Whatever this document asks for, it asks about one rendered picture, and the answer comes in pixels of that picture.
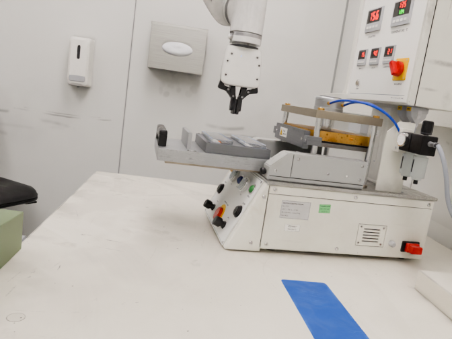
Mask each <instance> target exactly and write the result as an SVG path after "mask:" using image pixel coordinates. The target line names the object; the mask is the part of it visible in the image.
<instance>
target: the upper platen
mask: <svg viewBox="0 0 452 339"><path fill-rule="evenodd" d="M332 123H333V120H328V119H323V120H322V127H321V132H320V136H319V137H321V138H322V144H321V147H329V148H335V149H345V150H351V151H361V152H366V151H367V144H368V140H369V137H366V136H363V135H358V134H354V133H350V132H346V131H343V130H338V129H333V128H332ZM284 124H287V125H290V126H294V127H297V128H302V129H305V130H309V131H311V133H310V136H313V133H314V128H315V127H314V126H308V125H303V124H293V123H288V122H284Z"/></svg>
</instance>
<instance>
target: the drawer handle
mask: <svg viewBox="0 0 452 339"><path fill-rule="evenodd" d="M156 139H158V145H159V146H164V147H165V146H166V143H167V130H166V128H165V126H164V125H163V124H158V125H157V132H156Z"/></svg>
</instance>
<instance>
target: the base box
mask: <svg viewBox="0 0 452 339"><path fill-rule="evenodd" d="M434 203H435V202H434V201H430V200H417V199H411V198H398V197H390V196H377V195H370V194H358V193H351V192H338V191H331V190H318V189H311V188H298V187H291V186H279V185H272V184H267V183H266V182H264V183H263V185H262V186H261V187H260V189H259V191H258V192H257V194H256V195H255V197H254V198H253V200H252V201H251V203H250V205H249V206H248V208H247V209H246V211H245V212H244V214H243V215H242V216H241V219H240V220H239V221H238V223H237V225H236V226H235V227H234V229H233V231H232V232H231V234H230V235H229V237H228V238H227V240H226V242H225V243H224V244H223V247H224V248H225V249H231V250H251V251H260V248H262V249H267V250H291V251H302V252H321V253H331V254H350V255H361V256H380V257H390V258H399V259H404V258H409V259H421V258H422V253H423V249H424V245H425V241H426V236H427V232H428V227H429V223H430V218H431V215H432V209H433V206H434Z"/></svg>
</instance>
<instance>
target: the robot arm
mask: <svg viewBox="0 0 452 339"><path fill-rule="evenodd" d="M203 1H204V4H205V5H206V7H207V9H208V10H209V12H210V13H211V15H212V16H213V17H214V19H215V20H216V21H217V22H218V23H219V24H221V25H222V26H230V32H229V33H230V34H228V39H229V42H230V43H231V44H230V45H227V48H226V50H225V54H224V57H223V62H222V66H221V72H220V77H219V84H218V86H217V87H218V88H219V89H222V90H224V91H226V92H227V94H228V95H229V97H230V103H229V110H230V111H231V114H239V112H241V105H242V100H243V99H244V98H245V97H246V96H248V95H249V94H255V93H258V87H259V84H260V75H261V65H262V51H261V50H258V48H257V47H260V46H261V41H262V33H263V28H264V20H265V15H266V6H267V1H268V0H203ZM225 85H229V87H227V86H225ZM235 87H240V91H239V95H238V97H237V99H236V96H235ZM247 88H250V89H249V90H247Z"/></svg>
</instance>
